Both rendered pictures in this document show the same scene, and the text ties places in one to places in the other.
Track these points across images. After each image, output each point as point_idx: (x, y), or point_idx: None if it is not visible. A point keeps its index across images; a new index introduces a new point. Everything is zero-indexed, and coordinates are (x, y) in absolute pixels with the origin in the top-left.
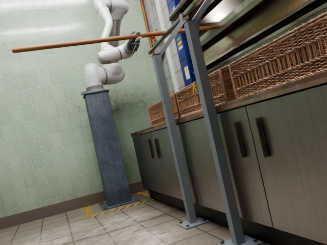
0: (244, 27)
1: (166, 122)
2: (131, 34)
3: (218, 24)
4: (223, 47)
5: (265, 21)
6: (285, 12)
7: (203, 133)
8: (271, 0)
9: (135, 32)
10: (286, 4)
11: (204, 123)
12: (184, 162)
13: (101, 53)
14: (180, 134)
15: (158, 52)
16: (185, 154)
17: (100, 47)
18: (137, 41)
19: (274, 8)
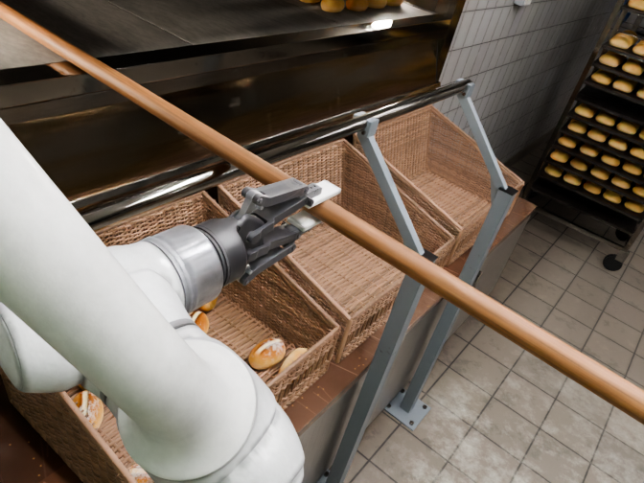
0: (236, 102)
1: (327, 402)
2: (279, 199)
3: (157, 69)
4: (153, 145)
5: (296, 107)
6: (333, 104)
7: (411, 337)
8: (302, 67)
9: (316, 190)
10: (333, 90)
11: (422, 320)
12: (340, 427)
13: (295, 431)
14: (360, 384)
15: (421, 245)
16: (351, 410)
17: (205, 425)
18: (308, 230)
19: (311, 87)
